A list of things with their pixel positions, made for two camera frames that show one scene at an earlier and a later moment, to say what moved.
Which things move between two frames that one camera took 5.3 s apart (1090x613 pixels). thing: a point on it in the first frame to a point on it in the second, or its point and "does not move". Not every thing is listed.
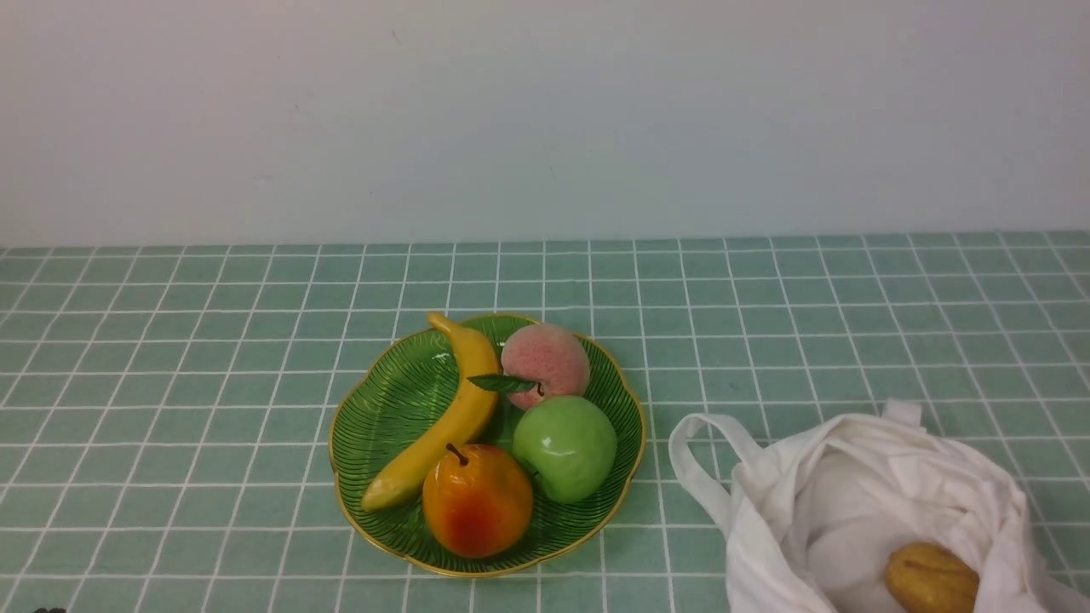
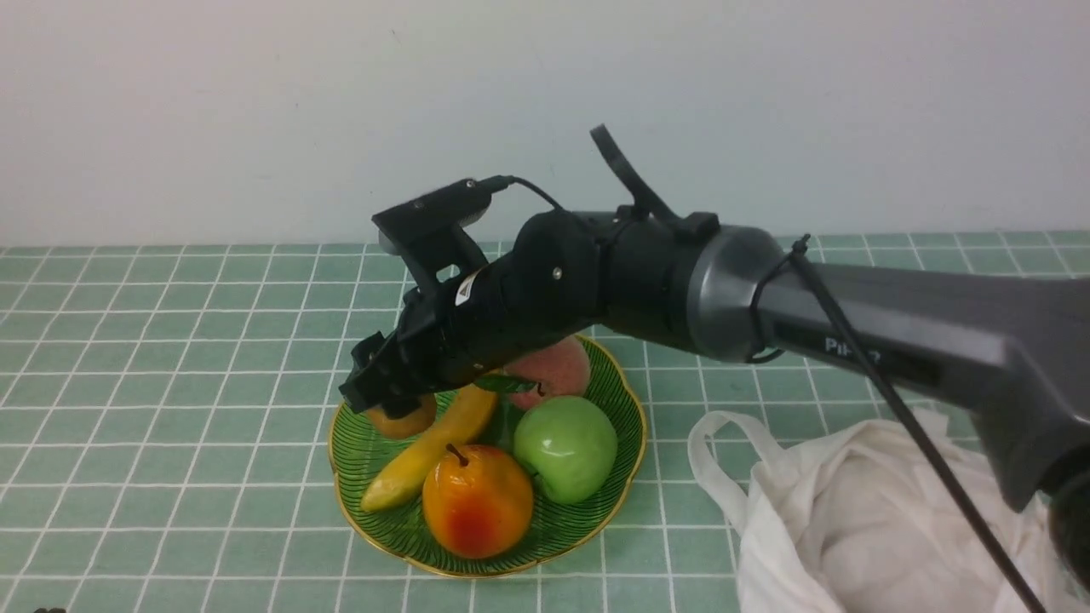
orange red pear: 477,505 does not move
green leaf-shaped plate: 396,386 does not move
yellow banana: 477,386 does not move
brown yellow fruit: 927,577 to 406,425
